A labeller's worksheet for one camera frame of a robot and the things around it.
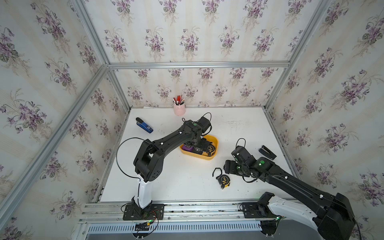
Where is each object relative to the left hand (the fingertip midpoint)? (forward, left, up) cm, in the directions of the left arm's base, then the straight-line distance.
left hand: (200, 147), depth 88 cm
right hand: (-13, -16, -1) cm, 21 cm away
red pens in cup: (+39, +15, +2) cm, 42 cm away
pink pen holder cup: (+33, +14, -2) cm, 36 cm away
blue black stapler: (+23, +41, -7) cm, 48 cm away
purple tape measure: (+2, +6, -5) cm, 8 cm away
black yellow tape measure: (+2, -7, -5) cm, 9 cm away
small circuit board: (-38, +30, -11) cm, 49 cm away
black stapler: (-1, -43, -6) cm, 43 cm away
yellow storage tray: (-5, -2, -3) cm, 6 cm away
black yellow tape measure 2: (-17, -12, -5) cm, 22 cm away
